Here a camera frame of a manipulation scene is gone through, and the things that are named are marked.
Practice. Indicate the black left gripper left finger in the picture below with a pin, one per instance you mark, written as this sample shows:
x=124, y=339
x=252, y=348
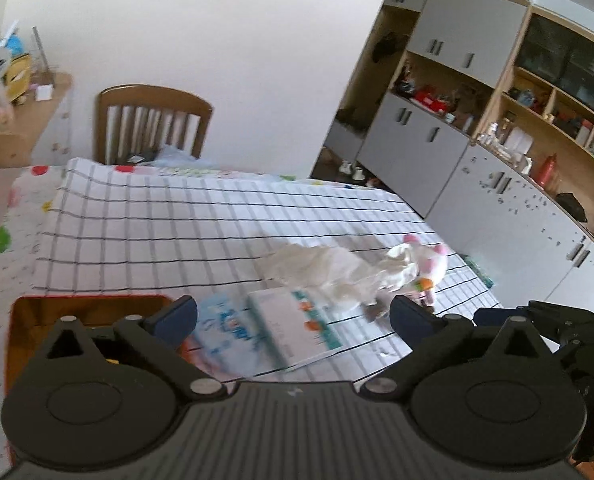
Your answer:
x=127, y=354

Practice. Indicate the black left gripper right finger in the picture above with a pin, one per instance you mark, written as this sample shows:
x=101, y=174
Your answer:
x=485, y=390

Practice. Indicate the white tissue cloth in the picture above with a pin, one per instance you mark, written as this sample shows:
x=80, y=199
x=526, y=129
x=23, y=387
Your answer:
x=342, y=278

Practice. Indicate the red storage box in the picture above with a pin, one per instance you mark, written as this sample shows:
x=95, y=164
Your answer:
x=77, y=319

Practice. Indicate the blue white wet wipes pack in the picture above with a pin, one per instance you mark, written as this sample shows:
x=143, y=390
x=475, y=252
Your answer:
x=230, y=339

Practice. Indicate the white pink plush toy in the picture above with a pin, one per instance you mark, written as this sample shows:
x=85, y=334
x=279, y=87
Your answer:
x=432, y=264

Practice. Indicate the white black checkered tablecloth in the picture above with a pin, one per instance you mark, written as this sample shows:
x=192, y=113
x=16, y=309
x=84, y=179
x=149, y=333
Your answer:
x=242, y=225

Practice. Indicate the red bottle on shelf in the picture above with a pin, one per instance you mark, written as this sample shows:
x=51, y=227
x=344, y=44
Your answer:
x=545, y=172

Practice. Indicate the white teal tissue pack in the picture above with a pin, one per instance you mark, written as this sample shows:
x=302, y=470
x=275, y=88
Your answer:
x=293, y=325

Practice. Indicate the blue cushion on chair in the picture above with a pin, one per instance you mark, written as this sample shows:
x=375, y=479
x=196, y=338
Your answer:
x=170, y=157

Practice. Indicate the wooden side cabinet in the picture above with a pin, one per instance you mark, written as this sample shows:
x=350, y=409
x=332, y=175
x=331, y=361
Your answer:
x=42, y=131

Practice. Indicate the brown wooden chair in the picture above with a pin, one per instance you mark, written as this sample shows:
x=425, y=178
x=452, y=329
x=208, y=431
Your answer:
x=140, y=119

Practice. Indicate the small white cube box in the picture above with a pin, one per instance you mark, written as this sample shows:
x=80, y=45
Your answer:
x=44, y=92

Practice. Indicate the yellow alarm clock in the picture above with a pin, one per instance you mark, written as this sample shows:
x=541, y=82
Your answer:
x=17, y=77

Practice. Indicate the large wooden wall cabinet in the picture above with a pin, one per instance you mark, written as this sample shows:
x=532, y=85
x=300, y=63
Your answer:
x=453, y=105

